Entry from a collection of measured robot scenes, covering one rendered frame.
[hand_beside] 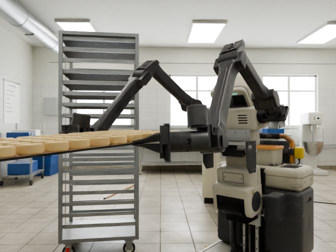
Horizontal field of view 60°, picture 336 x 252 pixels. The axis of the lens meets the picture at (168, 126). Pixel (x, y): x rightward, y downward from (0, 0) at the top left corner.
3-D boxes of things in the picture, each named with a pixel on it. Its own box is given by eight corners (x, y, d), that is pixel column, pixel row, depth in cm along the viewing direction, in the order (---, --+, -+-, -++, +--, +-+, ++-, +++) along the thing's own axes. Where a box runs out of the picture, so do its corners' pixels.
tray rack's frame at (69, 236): (136, 228, 289) (136, 49, 290) (139, 250, 239) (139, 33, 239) (70, 231, 280) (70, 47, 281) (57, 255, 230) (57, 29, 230)
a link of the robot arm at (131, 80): (154, 77, 138) (140, 77, 145) (147, 68, 134) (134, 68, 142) (98, 150, 122) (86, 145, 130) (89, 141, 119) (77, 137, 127)
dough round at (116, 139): (111, 142, 81) (111, 135, 81) (129, 142, 80) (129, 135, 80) (105, 144, 76) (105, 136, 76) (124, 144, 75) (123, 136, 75)
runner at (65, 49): (138, 53, 246) (138, 50, 246) (138, 53, 244) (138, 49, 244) (60, 51, 237) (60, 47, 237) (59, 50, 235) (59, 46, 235)
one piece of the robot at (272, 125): (275, 126, 150) (274, 104, 149) (285, 126, 147) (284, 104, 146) (268, 129, 143) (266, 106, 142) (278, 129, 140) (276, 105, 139)
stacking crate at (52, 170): (43, 171, 681) (43, 163, 681) (60, 171, 680) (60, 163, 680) (31, 176, 621) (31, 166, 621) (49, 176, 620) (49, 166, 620)
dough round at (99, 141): (110, 145, 72) (109, 137, 72) (89, 147, 71) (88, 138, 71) (109, 144, 77) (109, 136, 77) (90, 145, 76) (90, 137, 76)
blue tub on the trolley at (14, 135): (13, 140, 550) (13, 132, 550) (35, 140, 553) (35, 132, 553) (5, 141, 520) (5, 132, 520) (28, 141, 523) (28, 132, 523)
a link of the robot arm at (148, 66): (155, 53, 136) (142, 54, 144) (141, 77, 133) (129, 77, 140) (204, 104, 165) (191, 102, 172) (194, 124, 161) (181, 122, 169)
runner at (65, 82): (138, 85, 246) (138, 82, 246) (138, 85, 244) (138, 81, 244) (59, 84, 237) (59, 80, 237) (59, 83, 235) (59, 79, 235)
